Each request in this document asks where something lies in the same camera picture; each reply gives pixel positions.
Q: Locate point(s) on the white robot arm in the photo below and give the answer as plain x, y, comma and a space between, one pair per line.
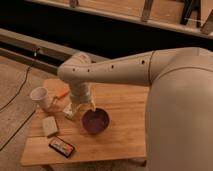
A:
179, 109

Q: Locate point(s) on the wooden board table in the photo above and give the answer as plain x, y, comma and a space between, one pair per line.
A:
123, 138

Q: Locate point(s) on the grey metal rail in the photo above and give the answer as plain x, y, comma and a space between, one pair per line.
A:
21, 48

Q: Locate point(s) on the beige sponge block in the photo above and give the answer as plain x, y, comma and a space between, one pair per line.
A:
49, 126

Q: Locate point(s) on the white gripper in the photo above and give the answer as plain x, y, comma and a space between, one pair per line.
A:
80, 93

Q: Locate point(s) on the dark purple ceramic bowl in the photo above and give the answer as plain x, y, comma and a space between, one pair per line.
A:
96, 121

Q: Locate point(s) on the black snack packet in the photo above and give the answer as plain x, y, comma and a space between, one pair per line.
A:
62, 147

